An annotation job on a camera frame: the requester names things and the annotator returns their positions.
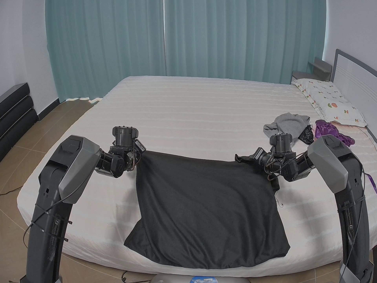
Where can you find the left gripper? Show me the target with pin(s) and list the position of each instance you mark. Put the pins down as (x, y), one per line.
(140, 146)

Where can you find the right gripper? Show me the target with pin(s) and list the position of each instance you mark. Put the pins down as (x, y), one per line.
(259, 155)

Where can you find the black T-shirt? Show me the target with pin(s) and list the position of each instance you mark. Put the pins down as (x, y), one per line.
(206, 211)

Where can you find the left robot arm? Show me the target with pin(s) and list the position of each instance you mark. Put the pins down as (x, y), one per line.
(73, 164)

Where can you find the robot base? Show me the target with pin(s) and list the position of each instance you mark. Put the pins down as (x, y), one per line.
(170, 279)

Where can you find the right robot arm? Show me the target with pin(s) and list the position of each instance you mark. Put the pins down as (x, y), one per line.
(332, 164)

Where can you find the bed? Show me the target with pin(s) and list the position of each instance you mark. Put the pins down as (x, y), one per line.
(191, 113)

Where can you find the grey garment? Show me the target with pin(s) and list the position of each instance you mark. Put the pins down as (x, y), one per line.
(290, 124)

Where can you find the black shiny garment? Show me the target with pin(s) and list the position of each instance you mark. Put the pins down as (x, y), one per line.
(306, 134)

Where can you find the purple garment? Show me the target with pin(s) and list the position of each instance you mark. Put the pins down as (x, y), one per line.
(325, 130)

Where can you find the white printed pillow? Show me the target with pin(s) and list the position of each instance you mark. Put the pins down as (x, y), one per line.
(330, 99)

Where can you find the grey bedside table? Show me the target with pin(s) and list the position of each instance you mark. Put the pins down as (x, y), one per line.
(319, 66)

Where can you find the blue-green curtain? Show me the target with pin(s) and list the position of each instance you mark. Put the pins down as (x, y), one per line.
(235, 34)
(103, 40)

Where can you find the black chest of drawers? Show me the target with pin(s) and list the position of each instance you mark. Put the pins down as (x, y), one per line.
(14, 110)

